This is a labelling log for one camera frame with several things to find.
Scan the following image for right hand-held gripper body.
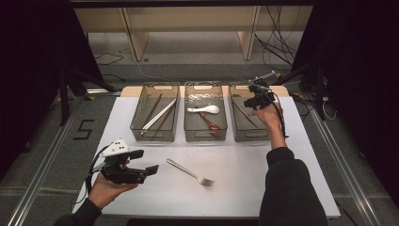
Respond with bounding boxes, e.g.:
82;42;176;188
248;70;278;110

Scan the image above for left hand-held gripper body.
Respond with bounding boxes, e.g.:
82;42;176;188
99;138;149;186

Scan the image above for metal table knife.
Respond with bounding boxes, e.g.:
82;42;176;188
232;99;262;130

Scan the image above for smoky clear plastic bin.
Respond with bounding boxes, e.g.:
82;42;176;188
183;80;229;143
228;82;280;143
129;82;182;143

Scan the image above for white ceramic spoon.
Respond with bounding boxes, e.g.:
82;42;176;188
186;105;221;115

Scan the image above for brown wooden spoon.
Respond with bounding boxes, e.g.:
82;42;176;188
199;110;222;137

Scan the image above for white chopstick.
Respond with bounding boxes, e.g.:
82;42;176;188
142;99;178;132
141;98;177;131

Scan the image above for person's left hand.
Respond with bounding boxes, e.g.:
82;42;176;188
88;170;139;210

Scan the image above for person's right hand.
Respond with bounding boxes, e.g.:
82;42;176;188
250;102;285;134

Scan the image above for metal fork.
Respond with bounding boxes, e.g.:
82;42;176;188
166;157;215;187

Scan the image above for black metal stand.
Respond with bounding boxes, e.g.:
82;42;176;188
57;62;120;127
271;55;327;121

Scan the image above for white table cover sheet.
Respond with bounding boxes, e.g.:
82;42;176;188
72;95;342;219

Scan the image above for black curtain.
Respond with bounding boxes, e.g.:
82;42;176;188
291;0;399;202
0;0;106;183

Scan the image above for beige wooden furniture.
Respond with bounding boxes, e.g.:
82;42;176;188
75;5;314;62

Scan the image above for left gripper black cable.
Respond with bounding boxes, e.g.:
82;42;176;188
72;144;111;206

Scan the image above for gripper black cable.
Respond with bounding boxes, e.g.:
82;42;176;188
264;88;290;139
72;144;111;206

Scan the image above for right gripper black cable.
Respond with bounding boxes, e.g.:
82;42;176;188
264;88;290;139

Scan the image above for bundle of black floor cables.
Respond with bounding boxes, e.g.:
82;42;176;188
254;5;302;72

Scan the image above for short aluminium floor rail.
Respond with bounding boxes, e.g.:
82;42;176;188
85;88;123;96

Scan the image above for white floor cable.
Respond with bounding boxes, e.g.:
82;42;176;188
135;59;168;82

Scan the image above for long aluminium floor rail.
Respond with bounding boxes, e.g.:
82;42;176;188
5;93;88;226
305;100;384;226

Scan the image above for thin black floor cable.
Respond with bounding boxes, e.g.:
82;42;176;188
96;51;126;83

